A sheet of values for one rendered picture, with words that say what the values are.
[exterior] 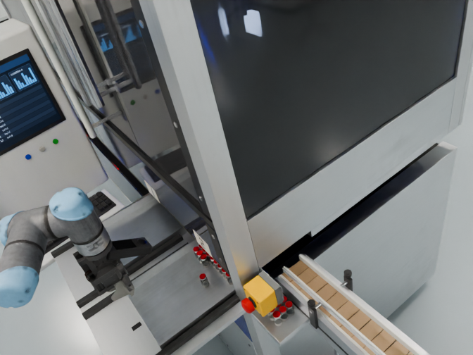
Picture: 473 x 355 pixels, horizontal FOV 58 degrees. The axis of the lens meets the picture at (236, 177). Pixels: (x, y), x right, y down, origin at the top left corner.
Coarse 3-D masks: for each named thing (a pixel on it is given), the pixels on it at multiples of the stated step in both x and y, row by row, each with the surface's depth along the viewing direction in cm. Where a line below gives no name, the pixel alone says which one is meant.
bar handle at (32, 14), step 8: (24, 0) 124; (32, 8) 126; (32, 16) 127; (40, 24) 129; (40, 32) 130; (48, 40) 132; (48, 48) 133; (56, 56) 136; (56, 64) 137; (64, 72) 140; (64, 80) 141; (72, 88) 144; (72, 96) 145; (80, 104) 147; (80, 112) 149; (88, 120) 152; (104, 120) 156; (88, 128) 153
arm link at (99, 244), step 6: (102, 234) 94; (96, 240) 93; (102, 240) 94; (108, 240) 97; (78, 246) 93; (84, 246) 92; (90, 246) 93; (96, 246) 93; (102, 246) 95; (84, 252) 94; (90, 252) 94; (96, 252) 94
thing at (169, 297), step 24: (168, 264) 143; (192, 264) 141; (144, 288) 138; (168, 288) 136; (192, 288) 134; (216, 288) 132; (144, 312) 131; (168, 312) 129; (192, 312) 128; (168, 336) 123
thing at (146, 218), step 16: (128, 208) 165; (144, 208) 167; (160, 208) 165; (112, 224) 164; (128, 224) 162; (144, 224) 160; (160, 224) 159; (176, 224) 157; (112, 240) 157; (160, 240) 148; (144, 256) 146
